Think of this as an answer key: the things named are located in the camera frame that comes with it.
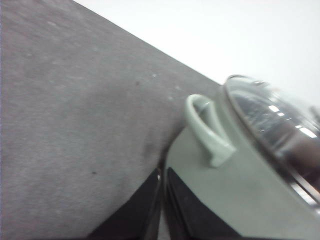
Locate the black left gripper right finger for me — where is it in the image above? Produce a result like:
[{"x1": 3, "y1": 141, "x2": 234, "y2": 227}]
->
[{"x1": 165, "y1": 167, "x2": 241, "y2": 240}]

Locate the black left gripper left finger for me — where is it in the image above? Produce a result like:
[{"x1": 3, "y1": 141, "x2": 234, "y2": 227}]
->
[{"x1": 89, "y1": 168, "x2": 163, "y2": 240}]

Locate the glass steamer lid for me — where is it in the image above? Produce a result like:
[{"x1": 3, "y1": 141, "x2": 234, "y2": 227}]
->
[{"x1": 224, "y1": 75, "x2": 320, "y2": 207}]

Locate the green electric steamer pot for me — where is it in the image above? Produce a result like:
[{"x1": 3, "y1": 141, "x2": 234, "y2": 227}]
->
[{"x1": 165, "y1": 82, "x2": 320, "y2": 238}]

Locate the gray table mat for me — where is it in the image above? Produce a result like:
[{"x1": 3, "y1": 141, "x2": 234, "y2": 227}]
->
[{"x1": 0, "y1": 0, "x2": 221, "y2": 240}]

